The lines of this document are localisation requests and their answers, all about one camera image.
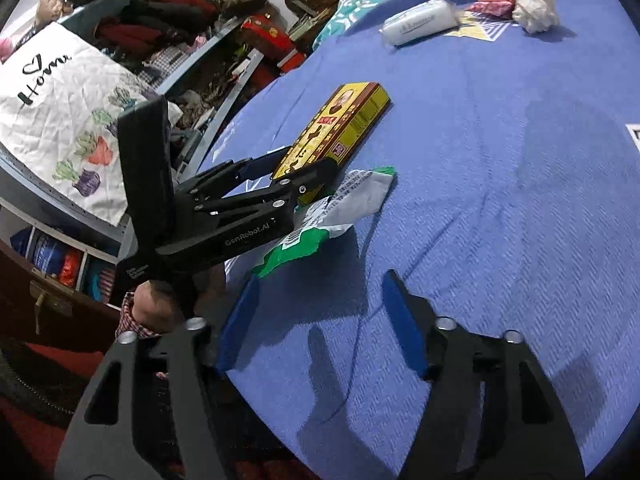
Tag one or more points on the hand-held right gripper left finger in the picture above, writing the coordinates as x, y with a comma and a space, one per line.
240, 325

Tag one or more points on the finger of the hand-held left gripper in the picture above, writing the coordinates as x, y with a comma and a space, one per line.
310, 175
265, 162

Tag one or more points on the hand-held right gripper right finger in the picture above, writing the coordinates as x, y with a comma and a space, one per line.
402, 325

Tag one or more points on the green white wrapper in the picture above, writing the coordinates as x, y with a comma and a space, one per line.
350, 195

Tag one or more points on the yellow red box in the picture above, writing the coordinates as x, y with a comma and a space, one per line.
350, 115

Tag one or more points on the person's left forearm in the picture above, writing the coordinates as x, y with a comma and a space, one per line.
127, 320

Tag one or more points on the person's left hand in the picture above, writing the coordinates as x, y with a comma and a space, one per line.
155, 307

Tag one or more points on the white printed cloth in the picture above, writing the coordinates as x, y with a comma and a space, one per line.
50, 125

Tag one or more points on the grey metal shelf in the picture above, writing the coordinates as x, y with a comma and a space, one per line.
220, 45

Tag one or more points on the red gift box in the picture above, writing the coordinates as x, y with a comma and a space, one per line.
265, 32

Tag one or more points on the red clothes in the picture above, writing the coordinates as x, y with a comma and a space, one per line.
170, 2

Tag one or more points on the white tissue pack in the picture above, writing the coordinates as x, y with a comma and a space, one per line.
420, 22

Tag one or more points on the wooden cabinet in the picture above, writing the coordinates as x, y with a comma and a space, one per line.
20, 310

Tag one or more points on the red white snack wrapper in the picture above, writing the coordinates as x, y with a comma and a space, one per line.
490, 9

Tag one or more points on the crumpled white tissue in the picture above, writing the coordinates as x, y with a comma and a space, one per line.
535, 7

